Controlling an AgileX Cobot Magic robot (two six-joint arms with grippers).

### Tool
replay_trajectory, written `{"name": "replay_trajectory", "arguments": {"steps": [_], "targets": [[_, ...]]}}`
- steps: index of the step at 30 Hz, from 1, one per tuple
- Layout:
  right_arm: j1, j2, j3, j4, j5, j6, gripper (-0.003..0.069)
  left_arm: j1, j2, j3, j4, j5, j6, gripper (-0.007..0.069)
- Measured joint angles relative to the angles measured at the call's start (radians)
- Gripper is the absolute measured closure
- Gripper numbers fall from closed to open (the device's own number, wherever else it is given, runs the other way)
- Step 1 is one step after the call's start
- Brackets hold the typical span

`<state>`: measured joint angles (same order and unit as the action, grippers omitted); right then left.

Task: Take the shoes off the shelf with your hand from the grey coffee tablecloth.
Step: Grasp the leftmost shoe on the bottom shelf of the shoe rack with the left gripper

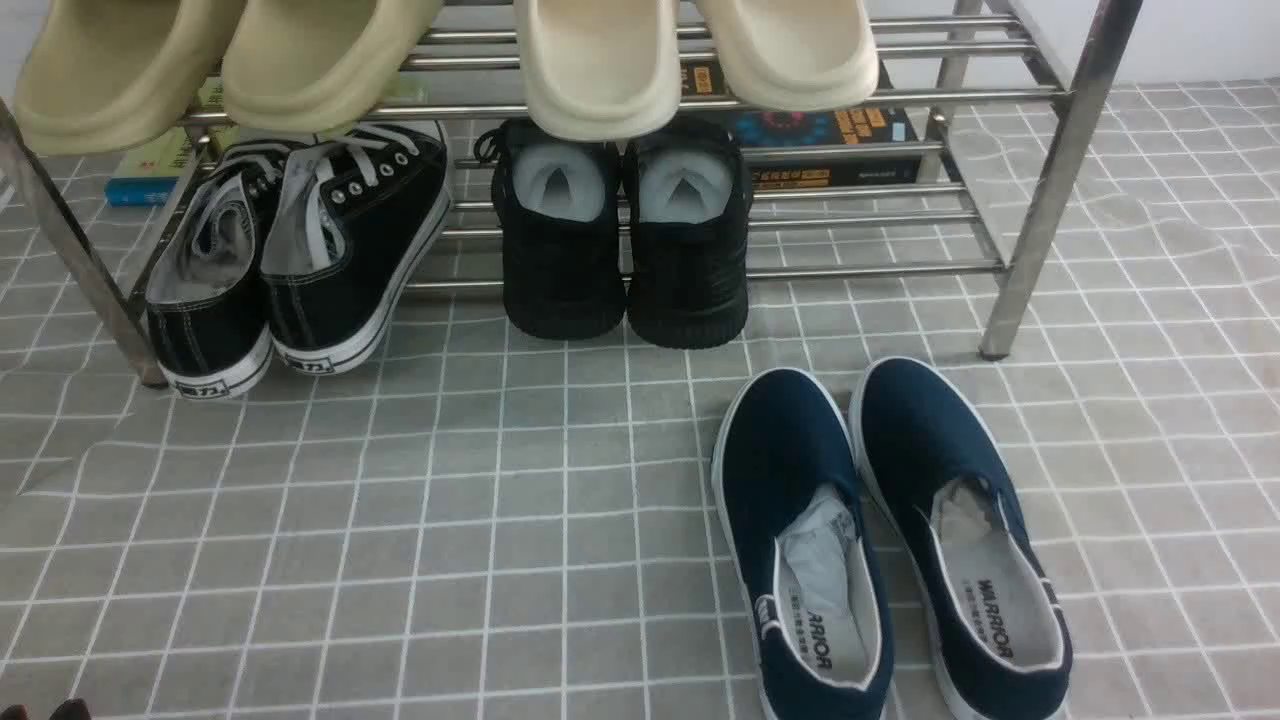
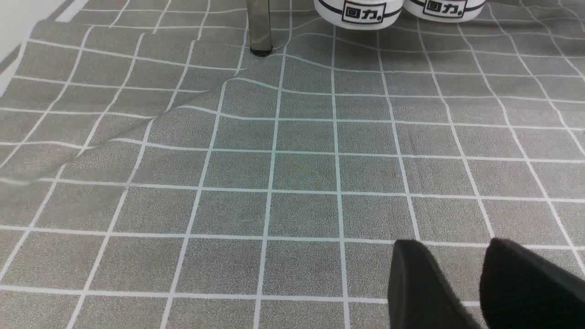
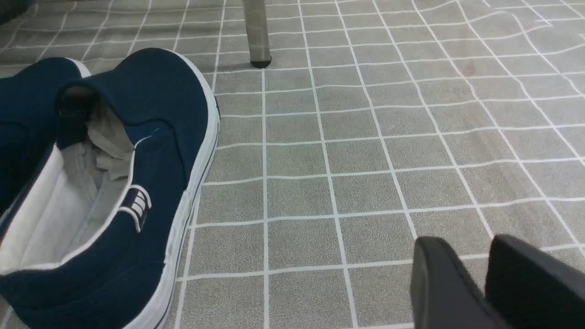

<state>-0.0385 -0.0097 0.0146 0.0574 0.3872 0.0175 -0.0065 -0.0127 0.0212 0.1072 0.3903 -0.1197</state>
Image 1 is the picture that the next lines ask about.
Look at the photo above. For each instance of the left cream slipper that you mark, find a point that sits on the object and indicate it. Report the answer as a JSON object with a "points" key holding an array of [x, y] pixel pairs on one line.
{"points": [[598, 71]]}

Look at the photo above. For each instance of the left olive green slipper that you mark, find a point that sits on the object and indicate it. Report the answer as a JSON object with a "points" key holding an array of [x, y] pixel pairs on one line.
{"points": [[106, 76]]}

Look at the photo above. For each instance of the olive green slipper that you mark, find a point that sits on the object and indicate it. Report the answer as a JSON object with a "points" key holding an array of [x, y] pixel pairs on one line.
{"points": [[106, 76], [312, 66]]}

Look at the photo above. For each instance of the right cream slipper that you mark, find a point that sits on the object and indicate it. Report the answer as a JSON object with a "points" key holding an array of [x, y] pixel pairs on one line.
{"points": [[795, 55]]}

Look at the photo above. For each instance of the navy slip-on shoe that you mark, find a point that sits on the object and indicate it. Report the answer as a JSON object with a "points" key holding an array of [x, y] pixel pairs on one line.
{"points": [[1000, 644], [788, 497]]}

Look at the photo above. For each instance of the cream slipper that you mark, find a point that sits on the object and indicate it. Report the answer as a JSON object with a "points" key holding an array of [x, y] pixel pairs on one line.
{"points": [[598, 71], [795, 55]]}

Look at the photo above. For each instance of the black canvas sneaker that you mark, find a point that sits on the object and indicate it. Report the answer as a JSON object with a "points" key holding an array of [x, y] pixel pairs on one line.
{"points": [[356, 215], [205, 313]]}

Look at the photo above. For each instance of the right black knit shoe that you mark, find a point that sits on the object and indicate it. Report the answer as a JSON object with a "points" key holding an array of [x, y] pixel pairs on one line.
{"points": [[689, 195]]}

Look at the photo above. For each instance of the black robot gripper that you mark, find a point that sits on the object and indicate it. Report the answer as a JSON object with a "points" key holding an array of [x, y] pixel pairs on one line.
{"points": [[72, 709]]}

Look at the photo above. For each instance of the left navy slip-on shoe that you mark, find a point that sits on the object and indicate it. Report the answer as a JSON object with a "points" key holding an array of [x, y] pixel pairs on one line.
{"points": [[788, 497]]}

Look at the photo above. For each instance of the green and blue book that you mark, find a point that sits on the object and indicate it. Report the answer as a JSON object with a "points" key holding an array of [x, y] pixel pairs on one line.
{"points": [[148, 174]]}

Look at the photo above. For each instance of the left black knit shoe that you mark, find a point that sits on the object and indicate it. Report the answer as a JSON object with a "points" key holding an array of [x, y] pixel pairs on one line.
{"points": [[556, 204]]}

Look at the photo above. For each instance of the metal shoe rack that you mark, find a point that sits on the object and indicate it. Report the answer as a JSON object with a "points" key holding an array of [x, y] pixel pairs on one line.
{"points": [[990, 52]]}

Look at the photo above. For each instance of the right navy slip-on shoe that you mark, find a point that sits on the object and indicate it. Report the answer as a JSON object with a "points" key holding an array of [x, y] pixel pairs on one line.
{"points": [[1000, 644]]}

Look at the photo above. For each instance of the right olive green slipper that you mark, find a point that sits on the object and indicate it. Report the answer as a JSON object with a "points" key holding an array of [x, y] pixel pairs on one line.
{"points": [[312, 66]]}

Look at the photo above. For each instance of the black colourful book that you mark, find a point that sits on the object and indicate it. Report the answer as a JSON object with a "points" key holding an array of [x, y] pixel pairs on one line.
{"points": [[830, 130]]}

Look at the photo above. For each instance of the black knit shoe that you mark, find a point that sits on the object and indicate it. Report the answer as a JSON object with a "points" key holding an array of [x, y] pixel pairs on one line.
{"points": [[689, 195], [556, 204]]}

